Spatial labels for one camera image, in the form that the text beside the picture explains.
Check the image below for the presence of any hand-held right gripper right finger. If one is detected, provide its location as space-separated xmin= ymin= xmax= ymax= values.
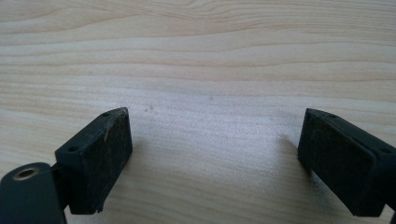
xmin=296 ymin=107 xmax=396 ymax=218

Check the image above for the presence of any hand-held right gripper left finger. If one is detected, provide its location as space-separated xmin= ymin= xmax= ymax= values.
xmin=54 ymin=106 xmax=134 ymax=216

